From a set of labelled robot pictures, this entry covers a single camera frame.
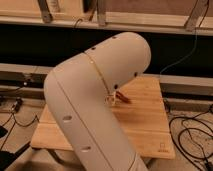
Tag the wooden table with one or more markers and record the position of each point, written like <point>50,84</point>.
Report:
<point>144,120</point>

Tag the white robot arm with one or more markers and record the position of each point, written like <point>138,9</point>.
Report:
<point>76,93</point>

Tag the metal frame strut left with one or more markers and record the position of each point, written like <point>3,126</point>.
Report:
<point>45,13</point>

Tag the metal frame strut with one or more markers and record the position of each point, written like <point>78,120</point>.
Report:
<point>45,13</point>
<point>197,15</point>
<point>101,12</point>

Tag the small clear bottle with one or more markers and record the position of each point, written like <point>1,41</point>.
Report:
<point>111,99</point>

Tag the metal frame strut middle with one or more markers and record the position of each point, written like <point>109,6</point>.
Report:
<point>101,12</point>

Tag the black power adapter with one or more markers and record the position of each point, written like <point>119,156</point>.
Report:
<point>16,106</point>

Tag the metal frame strut right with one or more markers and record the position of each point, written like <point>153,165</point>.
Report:
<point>197,15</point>

